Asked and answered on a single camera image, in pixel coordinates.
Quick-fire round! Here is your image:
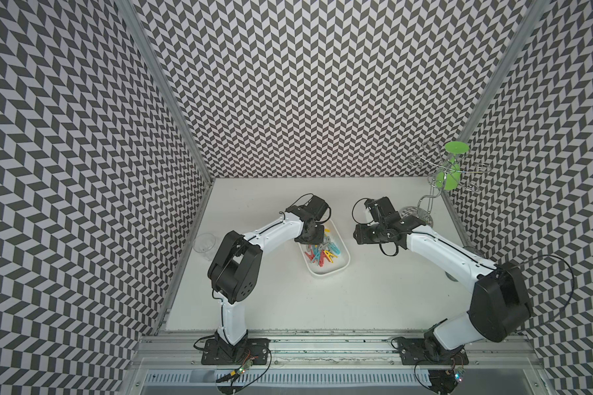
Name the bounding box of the aluminium front rail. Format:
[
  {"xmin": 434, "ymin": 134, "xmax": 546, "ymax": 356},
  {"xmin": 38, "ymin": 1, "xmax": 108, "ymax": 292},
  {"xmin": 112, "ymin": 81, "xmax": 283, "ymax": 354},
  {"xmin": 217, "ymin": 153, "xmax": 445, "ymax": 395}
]
[{"xmin": 128, "ymin": 329, "xmax": 543, "ymax": 370}]

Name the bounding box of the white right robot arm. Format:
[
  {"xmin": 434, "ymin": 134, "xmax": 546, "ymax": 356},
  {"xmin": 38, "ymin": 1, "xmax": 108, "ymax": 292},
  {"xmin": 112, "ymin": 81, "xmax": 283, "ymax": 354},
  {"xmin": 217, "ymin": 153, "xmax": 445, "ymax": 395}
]
[{"xmin": 353, "ymin": 197, "xmax": 533, "ymax": 363}]

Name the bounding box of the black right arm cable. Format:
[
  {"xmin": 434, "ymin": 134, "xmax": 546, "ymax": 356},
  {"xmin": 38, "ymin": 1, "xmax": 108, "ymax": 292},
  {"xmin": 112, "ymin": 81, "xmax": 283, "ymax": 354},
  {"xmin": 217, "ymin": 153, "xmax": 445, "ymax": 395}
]
[{"xmin": 493, "ymin": 252, "xmax": 577, "ymax": 317}]

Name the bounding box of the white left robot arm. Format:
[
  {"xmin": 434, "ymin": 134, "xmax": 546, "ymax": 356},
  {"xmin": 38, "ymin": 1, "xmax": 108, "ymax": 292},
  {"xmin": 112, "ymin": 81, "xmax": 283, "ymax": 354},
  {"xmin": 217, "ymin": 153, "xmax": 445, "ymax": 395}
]
[{"xmin": 208, "ymin": 194, "xmax": 331, "ymax": 361}]

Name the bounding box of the teal clothespin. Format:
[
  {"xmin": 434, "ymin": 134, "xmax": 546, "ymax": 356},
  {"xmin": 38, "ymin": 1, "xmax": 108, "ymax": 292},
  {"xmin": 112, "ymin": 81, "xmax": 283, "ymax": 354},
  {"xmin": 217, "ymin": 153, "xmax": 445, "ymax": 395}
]
[
  {"xmin": 327, "ymin": 242, "xmax": 341, "ymax": 256},
  {"xmin": 312, "ymin": 247, "xmax": 321, "ymax": 262}
]

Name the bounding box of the clear drinking glass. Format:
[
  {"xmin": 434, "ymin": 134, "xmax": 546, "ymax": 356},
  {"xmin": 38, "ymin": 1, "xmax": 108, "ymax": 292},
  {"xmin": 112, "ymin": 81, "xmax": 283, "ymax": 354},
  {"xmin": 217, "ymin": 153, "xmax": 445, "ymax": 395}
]
[{"xmin": 193, "ymin": 233, "xmax": 217, "ymax": 262}]

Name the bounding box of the yellow clothespin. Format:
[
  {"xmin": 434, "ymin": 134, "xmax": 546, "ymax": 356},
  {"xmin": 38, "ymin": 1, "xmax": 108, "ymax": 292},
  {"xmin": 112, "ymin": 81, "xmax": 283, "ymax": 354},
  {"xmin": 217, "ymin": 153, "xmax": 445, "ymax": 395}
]
[{"xmin": 324, "ymin": 251, "xmax": 337, "ymax": 263}]

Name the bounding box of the chrome green jewelry stand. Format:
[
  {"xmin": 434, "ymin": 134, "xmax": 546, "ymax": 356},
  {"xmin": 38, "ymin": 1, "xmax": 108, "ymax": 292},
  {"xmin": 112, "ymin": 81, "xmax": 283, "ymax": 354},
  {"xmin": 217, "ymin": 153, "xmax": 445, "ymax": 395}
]
[{"xmin": 399, "ymin": 141, "xmax": 489, "ymax": 226}]

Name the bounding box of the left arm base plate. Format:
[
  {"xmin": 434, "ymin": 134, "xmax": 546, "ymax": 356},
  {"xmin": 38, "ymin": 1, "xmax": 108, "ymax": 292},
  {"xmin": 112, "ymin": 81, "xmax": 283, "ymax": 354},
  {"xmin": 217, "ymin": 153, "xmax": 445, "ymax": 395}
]
[{"xmin": 201, "ymin": 337, "xmax": 270, "ymax": 366}]

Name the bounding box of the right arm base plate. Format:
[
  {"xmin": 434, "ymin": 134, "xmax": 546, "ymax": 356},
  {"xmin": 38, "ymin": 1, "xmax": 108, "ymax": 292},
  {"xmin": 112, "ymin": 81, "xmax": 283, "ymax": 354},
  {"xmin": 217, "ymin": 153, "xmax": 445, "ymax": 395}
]
[{"xmin": 392, "ymin": 337, "xmax": 469, "ymax": 368}]

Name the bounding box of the white plastic storage box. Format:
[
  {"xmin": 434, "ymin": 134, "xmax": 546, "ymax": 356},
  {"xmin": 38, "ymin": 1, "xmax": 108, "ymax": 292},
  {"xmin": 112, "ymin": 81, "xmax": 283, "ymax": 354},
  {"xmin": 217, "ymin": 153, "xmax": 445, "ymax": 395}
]
[{"xmin": 299, "ymin": 220, "xmax": 351, "ymax": 277}]

